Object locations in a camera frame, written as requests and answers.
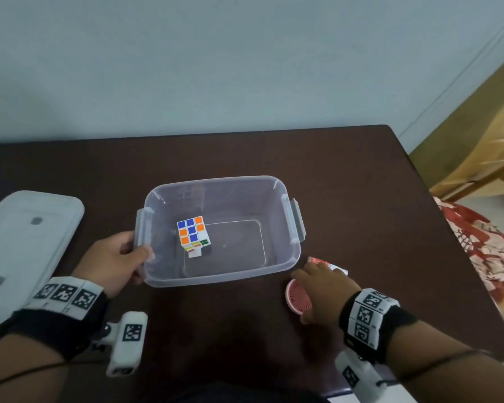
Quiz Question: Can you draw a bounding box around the person's left hand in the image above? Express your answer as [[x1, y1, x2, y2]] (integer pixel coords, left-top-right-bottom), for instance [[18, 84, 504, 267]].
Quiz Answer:
[[72, 231, 155, 299]]

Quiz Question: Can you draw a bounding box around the red patterned cloth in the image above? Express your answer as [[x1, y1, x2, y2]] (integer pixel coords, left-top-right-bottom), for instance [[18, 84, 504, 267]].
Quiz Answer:
[[433, 196, 504, 320]]

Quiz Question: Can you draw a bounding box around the white wrist camera with marker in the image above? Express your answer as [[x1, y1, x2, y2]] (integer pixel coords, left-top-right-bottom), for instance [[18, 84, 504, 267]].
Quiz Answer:
[[90, 311, 148, 378], [335, 350, 388, 403]]

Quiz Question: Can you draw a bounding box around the red and white packet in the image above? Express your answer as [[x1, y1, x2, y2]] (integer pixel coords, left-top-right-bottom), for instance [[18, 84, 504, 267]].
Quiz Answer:
[[307, 256, 349, 276]]

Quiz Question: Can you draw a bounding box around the multicolour puzzle cube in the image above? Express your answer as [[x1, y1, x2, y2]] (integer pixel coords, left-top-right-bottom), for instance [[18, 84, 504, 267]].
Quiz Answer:
[[177, 216, 211, 259]]

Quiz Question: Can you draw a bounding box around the person's right forearm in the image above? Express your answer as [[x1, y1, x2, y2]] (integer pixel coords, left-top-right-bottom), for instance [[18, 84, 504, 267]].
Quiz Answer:
[[378, 320, 504, 403]]

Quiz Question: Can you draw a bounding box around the clear plastic storage container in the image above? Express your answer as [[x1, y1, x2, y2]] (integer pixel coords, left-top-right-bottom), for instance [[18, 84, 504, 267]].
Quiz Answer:
[[134, 175, 307, 288]]

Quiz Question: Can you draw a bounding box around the thin black cable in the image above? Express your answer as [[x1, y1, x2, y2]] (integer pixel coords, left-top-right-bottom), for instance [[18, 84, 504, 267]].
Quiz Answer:
[[380, 349, 493, 384], [0, 357, 110, 397]]

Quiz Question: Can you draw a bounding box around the person's left forearm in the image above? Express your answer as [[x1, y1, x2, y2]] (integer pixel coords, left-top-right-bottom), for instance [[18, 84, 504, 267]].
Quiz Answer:
[[0, 333, 74, 403]]

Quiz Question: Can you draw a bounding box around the pink handheld fan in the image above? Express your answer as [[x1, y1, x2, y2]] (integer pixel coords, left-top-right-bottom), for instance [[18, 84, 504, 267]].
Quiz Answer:
[[285, 279, 316, 325]]

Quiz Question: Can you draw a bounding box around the wooden furniture frame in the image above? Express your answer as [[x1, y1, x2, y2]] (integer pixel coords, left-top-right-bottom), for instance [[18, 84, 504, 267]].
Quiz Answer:
[[409, 58, 504, 210]]

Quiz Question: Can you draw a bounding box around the white wall cable conduit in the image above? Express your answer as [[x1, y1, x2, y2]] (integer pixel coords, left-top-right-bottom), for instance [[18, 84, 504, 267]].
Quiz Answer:
[[399, 10, 504, 139]]

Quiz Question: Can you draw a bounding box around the black wristband with marker tags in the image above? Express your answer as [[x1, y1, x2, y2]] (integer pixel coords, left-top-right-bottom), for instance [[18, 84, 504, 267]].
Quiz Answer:
[[339, 288, 418, 365], [0, 276, 111, 361]]

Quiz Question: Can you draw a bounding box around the person's right hand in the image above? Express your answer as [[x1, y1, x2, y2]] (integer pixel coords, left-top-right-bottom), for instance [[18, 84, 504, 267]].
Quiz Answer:
[[291, 262, 362, 326]]

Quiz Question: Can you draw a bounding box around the person's dark clothing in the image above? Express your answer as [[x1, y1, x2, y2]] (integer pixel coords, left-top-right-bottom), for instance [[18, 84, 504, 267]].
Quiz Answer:
[[168, 382, 333, 403]]

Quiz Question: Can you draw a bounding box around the translucent white container lid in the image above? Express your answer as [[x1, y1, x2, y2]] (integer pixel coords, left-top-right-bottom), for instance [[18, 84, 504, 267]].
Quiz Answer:
[[0, 190, 85, 325]]

